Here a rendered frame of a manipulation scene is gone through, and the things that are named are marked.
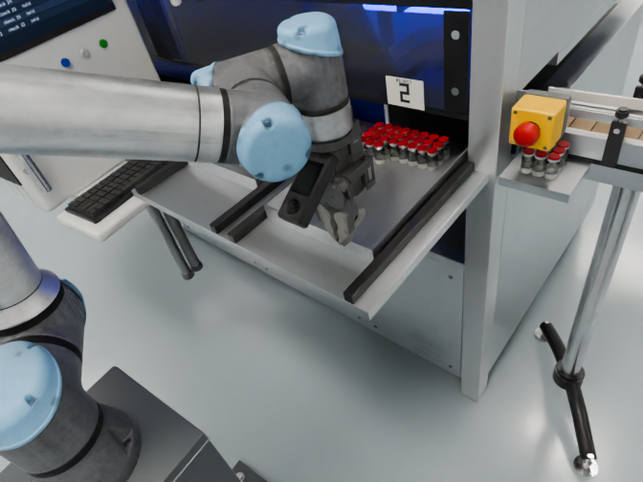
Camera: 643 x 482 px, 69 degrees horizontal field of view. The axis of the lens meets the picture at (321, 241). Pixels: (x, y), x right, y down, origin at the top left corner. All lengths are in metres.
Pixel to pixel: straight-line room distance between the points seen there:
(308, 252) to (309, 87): 0.33
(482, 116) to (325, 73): 0.39
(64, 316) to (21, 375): 0.12
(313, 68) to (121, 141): 0.26
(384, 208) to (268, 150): 0.47
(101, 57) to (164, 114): 1.03
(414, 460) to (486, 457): 0.21
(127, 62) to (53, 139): 1.07
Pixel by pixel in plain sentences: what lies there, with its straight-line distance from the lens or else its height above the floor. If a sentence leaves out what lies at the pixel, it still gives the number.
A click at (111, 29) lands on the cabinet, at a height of 1.13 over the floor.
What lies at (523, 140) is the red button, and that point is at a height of 0.99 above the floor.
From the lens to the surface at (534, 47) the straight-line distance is 0.97.
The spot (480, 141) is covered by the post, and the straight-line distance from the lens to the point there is 0.94.
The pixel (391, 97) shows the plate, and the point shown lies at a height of 1.01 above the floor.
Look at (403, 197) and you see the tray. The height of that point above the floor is 0.88.
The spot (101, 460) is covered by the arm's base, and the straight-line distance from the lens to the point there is 0.78.
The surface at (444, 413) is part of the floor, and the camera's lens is 1.62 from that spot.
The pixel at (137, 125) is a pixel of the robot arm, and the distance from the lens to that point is 0.45.
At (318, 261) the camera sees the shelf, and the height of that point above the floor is 0.88.
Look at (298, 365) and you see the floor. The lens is 1.76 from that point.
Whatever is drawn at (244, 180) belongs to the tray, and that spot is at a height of 0.90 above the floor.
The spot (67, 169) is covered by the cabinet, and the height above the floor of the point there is 0.88.
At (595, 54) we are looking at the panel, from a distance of 1.45.
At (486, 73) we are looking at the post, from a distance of 0.87.
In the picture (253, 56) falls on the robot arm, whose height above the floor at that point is 1.25.
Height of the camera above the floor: 1.44
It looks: 41 degrees down
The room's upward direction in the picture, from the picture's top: 14 degrees counter-clockwise
